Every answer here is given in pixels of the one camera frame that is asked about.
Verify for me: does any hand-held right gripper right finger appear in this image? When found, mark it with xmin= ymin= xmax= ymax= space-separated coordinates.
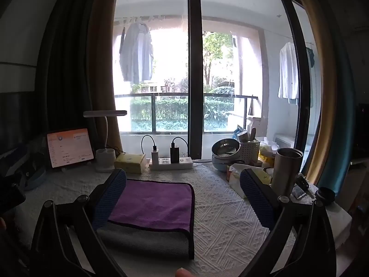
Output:
xmin=239 ymin=168 xmax=338 ymax=277

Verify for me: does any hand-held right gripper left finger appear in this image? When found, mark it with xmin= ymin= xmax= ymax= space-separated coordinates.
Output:
xmin=29 ymin=168 xmax=129 ymax=277

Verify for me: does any purple and grey towel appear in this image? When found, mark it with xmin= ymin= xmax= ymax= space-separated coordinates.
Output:
xmin=96 ymin=179 xmax=195 ymax=260

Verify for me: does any white and yellow tissue pack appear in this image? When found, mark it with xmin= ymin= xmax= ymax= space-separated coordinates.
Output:
xmin=227 ymin=163 xmax=273 ymax=199

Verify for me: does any white patterned tablecloth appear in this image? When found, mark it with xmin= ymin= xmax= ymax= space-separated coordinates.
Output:
xmin=14 ymin=162 xmax=354 ymax=277

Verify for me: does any stainless steel tumbler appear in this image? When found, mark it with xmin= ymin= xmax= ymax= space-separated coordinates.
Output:
xmin=271 ymin=147 xmax=304 ymax=199

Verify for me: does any white desk lamp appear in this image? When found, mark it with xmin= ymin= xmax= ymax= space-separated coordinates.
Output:
xmin=83 ymin=110 xmax=128 ymax=174

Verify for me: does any yellow plastic bag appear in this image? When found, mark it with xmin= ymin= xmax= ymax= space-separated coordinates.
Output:
xmin=259 ymin=137 xmax=278 ymax=168

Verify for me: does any white perforated basket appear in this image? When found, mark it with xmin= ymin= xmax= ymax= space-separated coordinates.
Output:
xmin=237 ymin=138 xmax=261 ymax=164

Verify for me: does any black car key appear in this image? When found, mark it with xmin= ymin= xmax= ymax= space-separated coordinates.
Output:
xmin=296 ymin=175 xmax=311 ymax=191

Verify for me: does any pale blue bowl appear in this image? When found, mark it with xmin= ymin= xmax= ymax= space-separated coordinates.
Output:
xmin=212 ymin=154 xmax=245 ymax=173

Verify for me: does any stainless steel bowl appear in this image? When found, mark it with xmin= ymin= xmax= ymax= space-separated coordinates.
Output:
xmin=211 ymin=138 xmax=241 ymax=158

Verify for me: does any tablet with lit screen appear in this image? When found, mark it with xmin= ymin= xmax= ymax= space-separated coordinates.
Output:
xmin=47 ymin=128 xmax=95 ymax=170

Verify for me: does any white balcony appliance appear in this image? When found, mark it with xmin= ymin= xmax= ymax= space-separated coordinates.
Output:
xmin=273 ymin=133 xmax=296 ymax=151

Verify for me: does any white power strip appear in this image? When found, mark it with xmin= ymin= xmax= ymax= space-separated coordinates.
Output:
xmin=149 ymin=156 xmax=194 ymax=170

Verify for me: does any black round lid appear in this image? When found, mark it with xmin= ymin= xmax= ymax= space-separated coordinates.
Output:
xmin=315 ymin=187 xmax=336 ymax=206

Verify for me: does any balcony railing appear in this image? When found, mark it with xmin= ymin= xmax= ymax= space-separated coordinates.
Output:
xmin=114 ymin=92 xmax=261 ymax=133

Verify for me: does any brown and blue curtain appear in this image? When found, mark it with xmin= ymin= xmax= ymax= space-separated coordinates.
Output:
xmin=291 ymin=0 xmax=356 ymax=192

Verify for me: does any white hanging shirt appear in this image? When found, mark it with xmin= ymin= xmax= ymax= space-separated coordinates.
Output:
xmin=278 ymin=42 xmax=301 ymax=105

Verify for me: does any dark curtain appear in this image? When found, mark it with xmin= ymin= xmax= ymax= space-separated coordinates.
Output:
xmin=46 ymin=0 xmax=100 ymax=151

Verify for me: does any blue grey hanging shirt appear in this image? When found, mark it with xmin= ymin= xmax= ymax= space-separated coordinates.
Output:
xmin=119 ymin=22 xmax=155 ymax=83

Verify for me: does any blue strap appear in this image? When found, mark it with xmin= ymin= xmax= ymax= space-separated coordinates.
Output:
xmin=24 ymin=168 xmax=47 ymax=190

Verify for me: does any black charging cable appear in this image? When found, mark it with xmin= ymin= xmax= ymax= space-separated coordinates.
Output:
xmin=141 ymin=135 xmax=157 ymax=151
xmin=172 ymin=136 xmax=188 ymax=157

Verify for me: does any dark window frame post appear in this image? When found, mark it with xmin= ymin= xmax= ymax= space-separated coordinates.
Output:
xmin=187 ymin=0 xmax=203 ymax=160

